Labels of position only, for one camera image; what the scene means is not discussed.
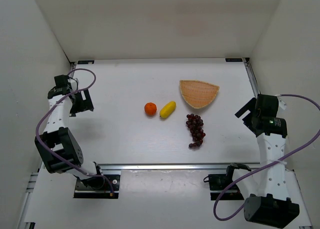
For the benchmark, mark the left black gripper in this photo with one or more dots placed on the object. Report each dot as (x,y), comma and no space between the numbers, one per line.
(83,102)

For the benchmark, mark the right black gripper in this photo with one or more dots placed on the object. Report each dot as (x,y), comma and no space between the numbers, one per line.
(246,113)

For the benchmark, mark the dark red fake grapes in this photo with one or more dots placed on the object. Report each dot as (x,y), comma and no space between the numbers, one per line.
(195,124)

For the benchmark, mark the orange fake fruit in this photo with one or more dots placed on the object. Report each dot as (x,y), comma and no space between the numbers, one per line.
(150,109)

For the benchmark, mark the yellow fake lemon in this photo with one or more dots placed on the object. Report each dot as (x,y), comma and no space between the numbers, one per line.
(168,109)

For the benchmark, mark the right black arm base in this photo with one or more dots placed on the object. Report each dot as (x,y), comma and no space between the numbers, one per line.
(218,182)

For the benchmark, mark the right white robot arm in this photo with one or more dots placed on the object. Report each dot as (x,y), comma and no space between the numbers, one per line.
(267,199)

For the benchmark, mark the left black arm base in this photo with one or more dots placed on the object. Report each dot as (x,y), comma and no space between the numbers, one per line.
(98,188)

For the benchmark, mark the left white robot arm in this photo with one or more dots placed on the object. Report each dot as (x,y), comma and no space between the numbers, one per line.
(58,148)

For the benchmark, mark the woven orange fruit basket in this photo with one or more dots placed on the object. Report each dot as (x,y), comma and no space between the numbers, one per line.
(198,94)

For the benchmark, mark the left black corner bracket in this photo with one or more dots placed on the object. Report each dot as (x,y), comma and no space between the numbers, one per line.
(85,62)

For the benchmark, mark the black corner bracket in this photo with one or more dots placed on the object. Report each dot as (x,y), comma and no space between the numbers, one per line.
(85,62)
(234,60)

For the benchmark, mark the right aluminium frame rail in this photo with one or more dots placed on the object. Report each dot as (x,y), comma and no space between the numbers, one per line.
(251,75)

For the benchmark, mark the aluminium frame rail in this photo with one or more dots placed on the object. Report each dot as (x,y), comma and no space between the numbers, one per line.
(22,224)
(251,75)
(164,167)

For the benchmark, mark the right black corner bracket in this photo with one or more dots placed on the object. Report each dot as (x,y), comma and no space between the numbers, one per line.
(234,60)

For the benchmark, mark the front aluminium frame rail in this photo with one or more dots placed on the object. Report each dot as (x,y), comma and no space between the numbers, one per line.
(164,167)

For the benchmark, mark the left aluminium frame rail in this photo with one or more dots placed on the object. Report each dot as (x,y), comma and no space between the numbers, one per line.
(22,224)

